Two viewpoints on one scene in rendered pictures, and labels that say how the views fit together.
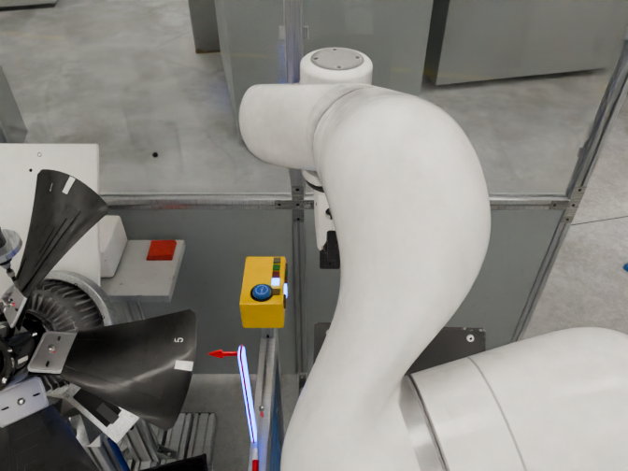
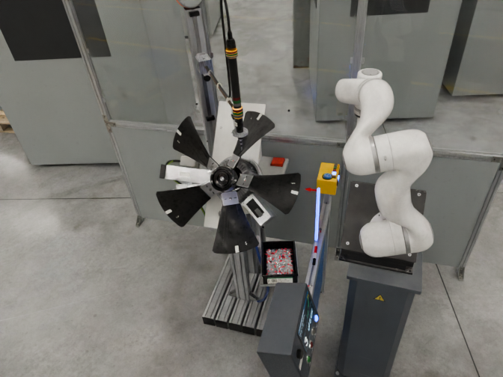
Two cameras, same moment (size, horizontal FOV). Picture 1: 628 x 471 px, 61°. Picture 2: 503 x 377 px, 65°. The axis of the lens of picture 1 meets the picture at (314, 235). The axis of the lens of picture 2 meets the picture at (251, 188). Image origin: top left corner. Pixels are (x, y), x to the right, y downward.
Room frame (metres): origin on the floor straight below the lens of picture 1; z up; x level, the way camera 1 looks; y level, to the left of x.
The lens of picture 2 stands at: (-0.79, -0.03, 2.33)
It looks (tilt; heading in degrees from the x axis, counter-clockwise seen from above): 39 degrees down; 19
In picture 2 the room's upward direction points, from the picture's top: 5 degrees counter-clockwise
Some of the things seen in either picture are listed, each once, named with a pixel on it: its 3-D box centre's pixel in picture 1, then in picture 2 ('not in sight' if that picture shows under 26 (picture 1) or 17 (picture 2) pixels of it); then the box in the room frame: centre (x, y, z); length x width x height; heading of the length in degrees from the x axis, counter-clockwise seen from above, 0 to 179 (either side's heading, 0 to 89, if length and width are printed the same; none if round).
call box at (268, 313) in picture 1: (264, 292); (328, 179); (0.88, 0.12, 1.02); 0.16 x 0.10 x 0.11; 0
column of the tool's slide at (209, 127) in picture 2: not in sight; (214, 152); (1.18, 0.89, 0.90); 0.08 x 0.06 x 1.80; 125
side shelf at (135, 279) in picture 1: (119, 269); (257, 168); (1.14, 0.60, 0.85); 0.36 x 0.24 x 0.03; 90
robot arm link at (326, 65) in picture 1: (331, 109); (367, 88); (0.59, -0.02, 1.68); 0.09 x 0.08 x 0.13; 94
